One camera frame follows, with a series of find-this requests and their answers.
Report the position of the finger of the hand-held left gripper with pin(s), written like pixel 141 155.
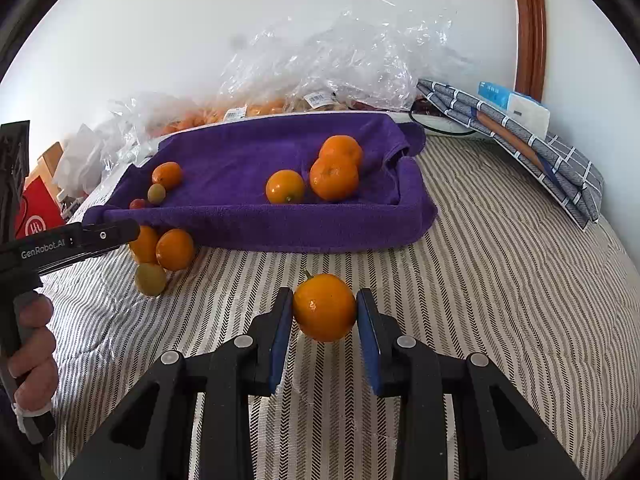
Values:
pixel 110 236

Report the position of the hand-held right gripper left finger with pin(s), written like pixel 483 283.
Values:
pixel 280 345

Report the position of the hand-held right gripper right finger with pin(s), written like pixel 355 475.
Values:
pixel 369 345

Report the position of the mandarin orange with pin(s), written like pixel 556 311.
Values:
pixel 341 147
pixel 325 306
pixel 285 186
pixel 144 244
pixel 175 249
pixel 334 180
pixel 167 175

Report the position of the small red fruit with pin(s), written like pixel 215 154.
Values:
pixel 137 204

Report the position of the small yellow-green fruit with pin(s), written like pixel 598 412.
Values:
pixel 156 193
pixel 151 279

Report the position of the purple towel-lined tray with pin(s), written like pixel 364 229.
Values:
pixel 235 150

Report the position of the clear bag of brown fruits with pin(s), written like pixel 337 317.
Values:
pixel 325 100

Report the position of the person's left hand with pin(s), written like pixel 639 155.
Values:
pixel 35 360

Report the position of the red paper bag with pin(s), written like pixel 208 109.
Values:
pixel 37 215

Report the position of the white plastic bag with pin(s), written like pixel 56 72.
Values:
pixel 80 155

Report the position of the small crumpled clear plastic bag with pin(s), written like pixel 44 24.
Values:
pixel 130 120

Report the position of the striped grey blanket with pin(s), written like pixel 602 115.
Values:
pixel 475 285

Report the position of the clear bag of oranges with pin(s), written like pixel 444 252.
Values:
pixel 260 108

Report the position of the grey checked cloth bag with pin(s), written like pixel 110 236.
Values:
pixel 550 160

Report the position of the blue tissue pack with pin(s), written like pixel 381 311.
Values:
pixel 492 92

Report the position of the small white box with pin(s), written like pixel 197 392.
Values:
pixel 527 112

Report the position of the large crumpled clear plastic bag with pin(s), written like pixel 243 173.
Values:
pixel 360 55

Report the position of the brown wooden door frame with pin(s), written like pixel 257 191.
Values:
pixel 530 25

